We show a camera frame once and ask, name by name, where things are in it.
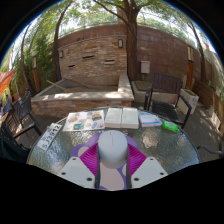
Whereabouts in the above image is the black armrest patio chair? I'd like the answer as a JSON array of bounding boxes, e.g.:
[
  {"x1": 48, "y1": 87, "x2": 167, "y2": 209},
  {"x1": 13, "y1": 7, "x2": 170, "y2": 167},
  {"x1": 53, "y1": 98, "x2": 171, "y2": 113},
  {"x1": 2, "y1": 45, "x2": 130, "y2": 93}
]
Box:
[{"x1": 0, "y1": 109, "x2": 31, "y2": 164}]

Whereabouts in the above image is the white and blue booklet stack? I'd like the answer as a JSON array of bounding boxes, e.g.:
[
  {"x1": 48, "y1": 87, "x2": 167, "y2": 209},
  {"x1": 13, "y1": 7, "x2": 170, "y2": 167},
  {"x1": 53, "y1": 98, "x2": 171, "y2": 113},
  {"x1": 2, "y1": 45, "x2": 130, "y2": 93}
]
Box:
[{"x1": 138, "y1": 112, "x2": 163, "y2": 128}]

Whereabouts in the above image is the tall wooden lamp post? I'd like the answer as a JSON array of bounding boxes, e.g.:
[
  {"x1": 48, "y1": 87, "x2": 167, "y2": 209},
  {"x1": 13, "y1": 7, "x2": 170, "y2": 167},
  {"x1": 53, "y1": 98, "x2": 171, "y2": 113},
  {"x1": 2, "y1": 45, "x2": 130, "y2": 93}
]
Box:
[{"x1": 186, "y1": 44, "x2": 195, "y2": 90}]

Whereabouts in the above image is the purple paw-print mouse pad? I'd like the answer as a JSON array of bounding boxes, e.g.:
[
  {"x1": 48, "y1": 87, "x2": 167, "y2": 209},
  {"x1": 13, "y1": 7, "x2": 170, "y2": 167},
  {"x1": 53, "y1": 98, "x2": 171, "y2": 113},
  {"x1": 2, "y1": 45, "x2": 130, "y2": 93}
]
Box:
[{"x1": 69, "y1": 131, "x2": 148, "y2": 192}]

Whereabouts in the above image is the green wipes packet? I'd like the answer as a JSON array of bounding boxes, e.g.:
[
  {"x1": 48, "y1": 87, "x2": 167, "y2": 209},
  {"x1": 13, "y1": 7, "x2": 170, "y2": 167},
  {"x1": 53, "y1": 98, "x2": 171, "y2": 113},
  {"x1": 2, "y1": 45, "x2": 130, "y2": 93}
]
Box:
[{"x1": 162, "y1": 120, "x2": 180, "y2": 133}]

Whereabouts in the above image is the dark slatted-back patio chair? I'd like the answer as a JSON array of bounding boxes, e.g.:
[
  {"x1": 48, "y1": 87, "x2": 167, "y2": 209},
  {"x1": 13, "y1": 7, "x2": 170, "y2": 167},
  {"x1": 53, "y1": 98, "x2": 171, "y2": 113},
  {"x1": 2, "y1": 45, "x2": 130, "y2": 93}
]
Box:
[{"x1": 143, "y1": 71, "x2": 193, "y2": 129}]

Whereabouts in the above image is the white square planter box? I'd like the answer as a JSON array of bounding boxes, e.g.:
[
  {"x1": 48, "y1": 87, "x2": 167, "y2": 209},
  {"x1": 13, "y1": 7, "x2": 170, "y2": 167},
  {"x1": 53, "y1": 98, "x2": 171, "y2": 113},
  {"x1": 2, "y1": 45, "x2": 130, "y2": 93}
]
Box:
[{"x1": 176, "y1": 88, "x2": 200, "y2": 115}]

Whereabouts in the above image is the orange patio umbrella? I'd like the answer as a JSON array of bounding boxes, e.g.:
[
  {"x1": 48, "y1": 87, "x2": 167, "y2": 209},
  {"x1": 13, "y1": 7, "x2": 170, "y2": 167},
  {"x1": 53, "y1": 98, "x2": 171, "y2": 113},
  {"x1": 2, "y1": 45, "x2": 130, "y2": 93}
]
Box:
[{"x1": 0, "y1": 69, "x2": 16, "y2": 96}]

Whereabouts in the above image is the white computer mouse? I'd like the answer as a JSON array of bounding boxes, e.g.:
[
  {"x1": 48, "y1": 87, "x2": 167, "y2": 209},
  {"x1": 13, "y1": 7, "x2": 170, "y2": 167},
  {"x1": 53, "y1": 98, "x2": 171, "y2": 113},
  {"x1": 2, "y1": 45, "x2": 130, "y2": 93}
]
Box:
[{"x1": 97, "y1": 130, "x2": 129, "y2": 169}]

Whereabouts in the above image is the black mesh-seat patio chair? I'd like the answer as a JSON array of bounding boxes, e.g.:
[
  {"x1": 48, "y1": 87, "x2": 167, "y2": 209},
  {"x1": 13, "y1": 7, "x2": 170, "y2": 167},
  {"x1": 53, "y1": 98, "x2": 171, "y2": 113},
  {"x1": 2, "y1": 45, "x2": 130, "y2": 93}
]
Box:
[{"x1": 196, "y1": 141, "x2": 224, "y2": 159}]

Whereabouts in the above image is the black mesh-back patio chair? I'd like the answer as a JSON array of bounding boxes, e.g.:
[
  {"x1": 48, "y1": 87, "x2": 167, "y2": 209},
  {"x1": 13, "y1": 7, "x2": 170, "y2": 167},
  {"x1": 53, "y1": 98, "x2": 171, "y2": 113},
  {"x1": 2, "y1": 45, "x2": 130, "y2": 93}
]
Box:
[{"x1": 14, "y1": 89, "x2": 43, "y2": 138}]

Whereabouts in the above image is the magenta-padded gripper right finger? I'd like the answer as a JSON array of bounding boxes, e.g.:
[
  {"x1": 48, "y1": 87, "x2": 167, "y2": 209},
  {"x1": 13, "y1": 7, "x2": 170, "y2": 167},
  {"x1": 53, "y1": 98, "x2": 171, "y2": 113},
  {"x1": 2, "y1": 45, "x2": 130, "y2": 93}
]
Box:
[{"x1": 125, "y1": 143, "x2": 169, "y2": 190}]

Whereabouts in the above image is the stone raised garden bed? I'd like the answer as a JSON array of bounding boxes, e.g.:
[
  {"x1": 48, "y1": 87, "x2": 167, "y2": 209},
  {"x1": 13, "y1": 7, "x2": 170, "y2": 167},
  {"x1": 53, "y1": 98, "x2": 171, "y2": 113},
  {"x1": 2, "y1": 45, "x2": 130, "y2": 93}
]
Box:
[{"x1": 30, "y1": 73, "x2": 135, "y2": 118}]

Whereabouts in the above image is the colourful printed picture sheet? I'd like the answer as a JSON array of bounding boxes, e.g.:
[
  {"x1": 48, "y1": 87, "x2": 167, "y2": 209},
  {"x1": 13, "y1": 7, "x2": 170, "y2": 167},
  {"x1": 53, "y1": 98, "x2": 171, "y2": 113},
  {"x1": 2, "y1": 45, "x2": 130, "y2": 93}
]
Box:
[{"x1": 62, "y1": 109, "x2": 106, "y2": 133}]

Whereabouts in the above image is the white license plate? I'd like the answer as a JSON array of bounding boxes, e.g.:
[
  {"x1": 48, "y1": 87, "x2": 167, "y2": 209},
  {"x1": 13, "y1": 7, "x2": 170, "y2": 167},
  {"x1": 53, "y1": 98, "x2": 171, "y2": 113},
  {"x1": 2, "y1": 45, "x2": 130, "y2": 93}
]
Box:
[{"x1": 35, "y1": 122, "x2": 64, "y2": 152}]

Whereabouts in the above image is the short wooden lamp post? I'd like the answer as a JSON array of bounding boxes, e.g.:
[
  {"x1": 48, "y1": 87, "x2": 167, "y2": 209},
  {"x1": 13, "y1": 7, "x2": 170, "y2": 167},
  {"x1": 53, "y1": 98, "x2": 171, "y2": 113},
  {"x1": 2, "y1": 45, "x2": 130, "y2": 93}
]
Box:
[{"x1": 31, "y1": 50, "x2": 42, "y2": 94}]

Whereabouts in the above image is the grey wall utility box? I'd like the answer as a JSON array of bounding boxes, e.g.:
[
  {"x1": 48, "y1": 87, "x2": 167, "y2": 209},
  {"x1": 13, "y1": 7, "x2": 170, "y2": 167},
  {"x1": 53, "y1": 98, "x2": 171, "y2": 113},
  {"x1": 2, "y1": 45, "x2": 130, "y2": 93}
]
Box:
[{"x1": 140, "y1": 60, "x2": 151, "y2": 75}]

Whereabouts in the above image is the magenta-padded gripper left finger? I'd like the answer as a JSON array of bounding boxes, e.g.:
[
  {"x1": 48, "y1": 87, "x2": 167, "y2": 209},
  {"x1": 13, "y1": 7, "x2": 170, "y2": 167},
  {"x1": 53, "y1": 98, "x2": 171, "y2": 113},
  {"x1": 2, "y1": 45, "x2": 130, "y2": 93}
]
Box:
[{"x1": 57, "y1": 142, "x2": 103, "y2": 190}]

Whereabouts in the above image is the large tree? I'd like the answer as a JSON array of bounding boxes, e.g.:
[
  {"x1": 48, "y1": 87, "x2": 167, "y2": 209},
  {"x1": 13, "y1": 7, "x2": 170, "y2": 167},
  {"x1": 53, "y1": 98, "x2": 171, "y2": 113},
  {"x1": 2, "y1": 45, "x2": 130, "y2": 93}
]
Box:
[{"x1": 89, "y1": 0, "x2": 154, "y2": 83}]

